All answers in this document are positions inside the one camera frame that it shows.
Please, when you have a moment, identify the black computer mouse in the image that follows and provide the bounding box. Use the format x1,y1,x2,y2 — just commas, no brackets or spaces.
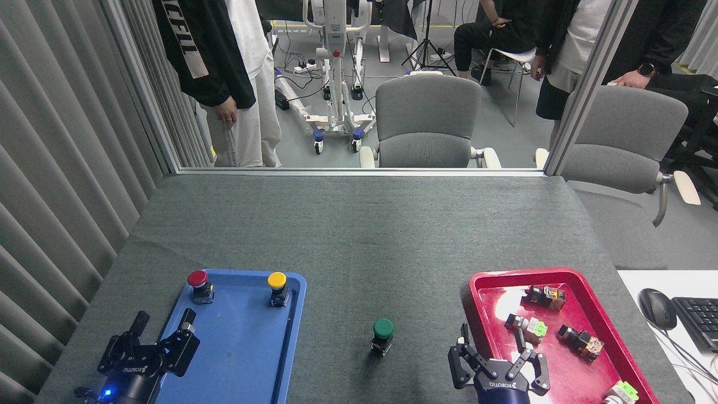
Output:
638,288,678,330

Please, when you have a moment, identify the red push button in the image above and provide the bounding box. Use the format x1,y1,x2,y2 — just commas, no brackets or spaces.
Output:
187,270,215,304

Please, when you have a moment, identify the standing person in black jacket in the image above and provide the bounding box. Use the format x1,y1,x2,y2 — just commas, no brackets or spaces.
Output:
153,0,283,168

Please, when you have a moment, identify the red plastic tray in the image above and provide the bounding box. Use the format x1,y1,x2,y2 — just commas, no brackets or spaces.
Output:
468,268,660,404

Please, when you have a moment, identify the grey office chair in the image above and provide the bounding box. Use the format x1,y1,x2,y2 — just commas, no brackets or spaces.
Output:
535,85,702,228
359,74,501,168

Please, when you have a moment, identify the silver post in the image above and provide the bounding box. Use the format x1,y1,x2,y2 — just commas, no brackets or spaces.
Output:
98,0,183,175
544,0,640,176

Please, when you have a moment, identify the standing person in shorts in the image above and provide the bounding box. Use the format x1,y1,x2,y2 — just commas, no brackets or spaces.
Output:
530,0,707,149

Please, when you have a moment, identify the black office chair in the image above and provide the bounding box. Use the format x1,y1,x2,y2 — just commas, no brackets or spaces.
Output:
662,73,718,211

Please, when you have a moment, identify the white plastic chair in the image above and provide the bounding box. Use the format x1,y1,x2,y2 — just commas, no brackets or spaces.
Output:
480,48,539,127

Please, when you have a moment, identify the grey switch with green cap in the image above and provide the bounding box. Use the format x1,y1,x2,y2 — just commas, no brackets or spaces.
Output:
603,380,640,404

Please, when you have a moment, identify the seated person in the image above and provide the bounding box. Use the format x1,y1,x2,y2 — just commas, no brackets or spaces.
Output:
453,0,542,86

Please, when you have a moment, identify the black keyboard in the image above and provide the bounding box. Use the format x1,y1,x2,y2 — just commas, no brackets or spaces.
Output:
671,296,718,353

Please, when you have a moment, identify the white stand on wheels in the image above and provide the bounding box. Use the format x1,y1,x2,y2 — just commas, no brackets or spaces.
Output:
275,0,376,155

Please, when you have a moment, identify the blue plastic tray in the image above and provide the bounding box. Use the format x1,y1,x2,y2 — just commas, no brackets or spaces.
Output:
132,269,307,404

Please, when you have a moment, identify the black switch with orange block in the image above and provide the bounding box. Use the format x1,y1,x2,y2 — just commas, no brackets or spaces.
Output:
557,324,604,361

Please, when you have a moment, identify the black tripod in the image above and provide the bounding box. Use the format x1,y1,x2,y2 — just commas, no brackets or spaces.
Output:
402,0,458,76

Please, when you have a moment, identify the yellow push button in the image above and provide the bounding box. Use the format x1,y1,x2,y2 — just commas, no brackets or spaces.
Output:
267,272,290,307

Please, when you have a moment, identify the mouse cable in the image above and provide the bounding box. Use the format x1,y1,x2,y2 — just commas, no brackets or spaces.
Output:
651,325,718,396

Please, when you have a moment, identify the green push button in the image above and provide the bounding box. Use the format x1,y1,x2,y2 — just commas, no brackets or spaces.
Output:
371,318,394,357

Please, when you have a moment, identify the white table leg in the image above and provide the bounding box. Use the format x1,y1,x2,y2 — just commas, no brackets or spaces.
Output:
377,0,392,62

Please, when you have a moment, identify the black and orange switch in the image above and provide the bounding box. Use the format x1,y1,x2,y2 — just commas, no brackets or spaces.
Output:
524,285,566,311

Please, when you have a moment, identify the silver frame rail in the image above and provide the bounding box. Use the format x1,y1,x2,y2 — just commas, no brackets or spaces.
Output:
178,167,546,177

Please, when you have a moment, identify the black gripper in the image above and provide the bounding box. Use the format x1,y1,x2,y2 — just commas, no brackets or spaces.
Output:
98,307,201,404
448,324,550,404

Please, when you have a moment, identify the white switch with green cap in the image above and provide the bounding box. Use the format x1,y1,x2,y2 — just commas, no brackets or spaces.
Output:
505,314,549,344

